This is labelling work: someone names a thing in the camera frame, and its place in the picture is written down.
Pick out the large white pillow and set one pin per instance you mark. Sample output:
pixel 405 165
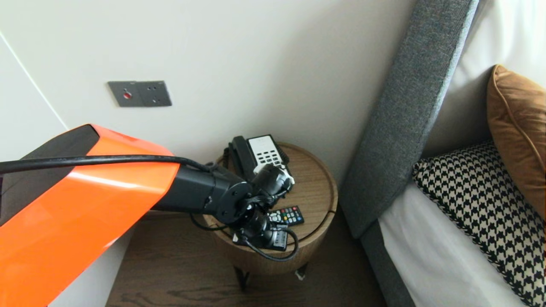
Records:
pixel 512 34

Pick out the black white houndstooth pillow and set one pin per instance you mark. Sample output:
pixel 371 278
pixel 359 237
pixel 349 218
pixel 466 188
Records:
pixel 477 200

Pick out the round wooden bedside table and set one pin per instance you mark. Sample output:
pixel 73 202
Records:
pixel 313 187

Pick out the white bed sheet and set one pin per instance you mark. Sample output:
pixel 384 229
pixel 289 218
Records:
pixel 426 256

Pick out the black TV remote control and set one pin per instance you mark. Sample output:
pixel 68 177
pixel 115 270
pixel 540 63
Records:
pixel 292 215

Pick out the black and white telephone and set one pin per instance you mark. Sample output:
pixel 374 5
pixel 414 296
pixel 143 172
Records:
pixel 266 149

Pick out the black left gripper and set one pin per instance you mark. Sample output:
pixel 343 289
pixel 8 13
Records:
pixel 260 236

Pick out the small white plastic piece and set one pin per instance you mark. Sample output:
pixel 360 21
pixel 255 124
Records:
pixel 300 275

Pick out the brown velvet cushion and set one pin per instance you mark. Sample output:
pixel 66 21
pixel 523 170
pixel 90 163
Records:
pixel 520 128

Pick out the black telephone handset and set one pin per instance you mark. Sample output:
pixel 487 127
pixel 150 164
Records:
pixel 241 153

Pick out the grey switch plate red dot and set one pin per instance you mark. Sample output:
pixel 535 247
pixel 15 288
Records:
pixel 123 94

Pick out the grey fabric headboard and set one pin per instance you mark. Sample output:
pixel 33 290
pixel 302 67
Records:
pixel 405 106

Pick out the plain grey wall switch plate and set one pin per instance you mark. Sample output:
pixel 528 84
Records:
pixel 155 93

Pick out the wooden skirting board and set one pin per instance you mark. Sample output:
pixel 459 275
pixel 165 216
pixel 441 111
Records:
pixel 179 215

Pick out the grey fabric bed frame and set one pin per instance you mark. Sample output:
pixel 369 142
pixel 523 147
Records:
pixel 384 273

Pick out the orange and black left arm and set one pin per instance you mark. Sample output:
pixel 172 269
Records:
pixel 85 213

